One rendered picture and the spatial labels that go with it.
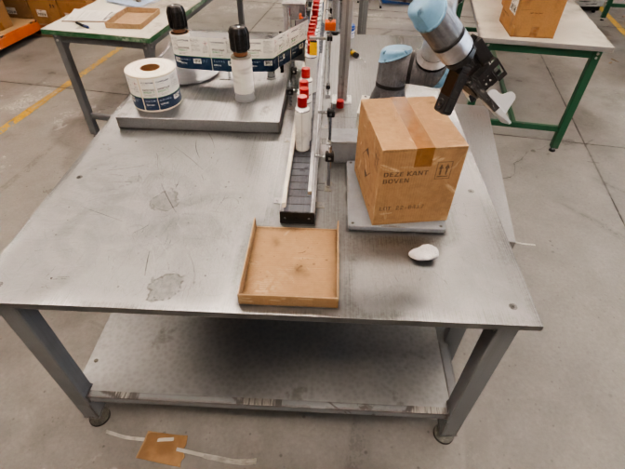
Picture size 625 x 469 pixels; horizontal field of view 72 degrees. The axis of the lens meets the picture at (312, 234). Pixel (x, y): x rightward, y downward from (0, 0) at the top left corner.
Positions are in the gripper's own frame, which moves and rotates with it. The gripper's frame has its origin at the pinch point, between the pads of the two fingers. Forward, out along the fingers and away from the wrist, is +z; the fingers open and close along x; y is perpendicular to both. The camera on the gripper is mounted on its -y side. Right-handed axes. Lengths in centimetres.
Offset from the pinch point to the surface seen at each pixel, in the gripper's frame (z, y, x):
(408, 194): 7.6, -28.7, 6.8
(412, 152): -3.9, -19.5, 5.8
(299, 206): -8, -55, 20
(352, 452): 63, -113, -17
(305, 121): -12, -38, 48
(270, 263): -13, -69, 3
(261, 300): -16, -72, -10
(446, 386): 74, -70, -13
